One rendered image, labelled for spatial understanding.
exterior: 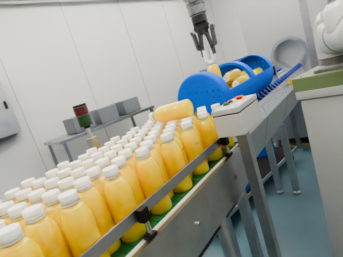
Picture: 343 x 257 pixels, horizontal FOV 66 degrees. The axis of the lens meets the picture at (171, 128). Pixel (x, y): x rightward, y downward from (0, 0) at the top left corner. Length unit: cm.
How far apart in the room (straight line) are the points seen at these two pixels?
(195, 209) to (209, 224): 10
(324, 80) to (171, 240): 101
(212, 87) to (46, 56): 368
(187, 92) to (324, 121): 68
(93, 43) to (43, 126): 171
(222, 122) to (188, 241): 40
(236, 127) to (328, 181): 80
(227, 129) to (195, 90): 48
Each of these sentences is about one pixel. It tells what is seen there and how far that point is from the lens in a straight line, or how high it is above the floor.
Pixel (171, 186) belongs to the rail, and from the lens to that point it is 78.
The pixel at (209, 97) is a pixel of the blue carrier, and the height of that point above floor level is 111.
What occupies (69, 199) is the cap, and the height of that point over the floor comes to 108.
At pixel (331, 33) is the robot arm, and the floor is 123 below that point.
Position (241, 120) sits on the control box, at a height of 105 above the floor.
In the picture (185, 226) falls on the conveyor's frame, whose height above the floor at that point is 85.
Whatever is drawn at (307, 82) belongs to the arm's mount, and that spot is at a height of 104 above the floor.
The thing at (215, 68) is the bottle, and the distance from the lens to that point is 139.
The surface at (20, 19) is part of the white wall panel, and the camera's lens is 479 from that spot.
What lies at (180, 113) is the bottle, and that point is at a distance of 101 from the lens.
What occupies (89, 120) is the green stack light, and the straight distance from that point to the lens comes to 126.
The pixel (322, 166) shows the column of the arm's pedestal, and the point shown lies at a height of 60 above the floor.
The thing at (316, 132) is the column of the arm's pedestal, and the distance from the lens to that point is 150.
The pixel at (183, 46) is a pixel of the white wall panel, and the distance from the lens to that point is 647.
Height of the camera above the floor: 126
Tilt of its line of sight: 11 degrees down
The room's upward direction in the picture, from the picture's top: 17 degrees counter-clockwise
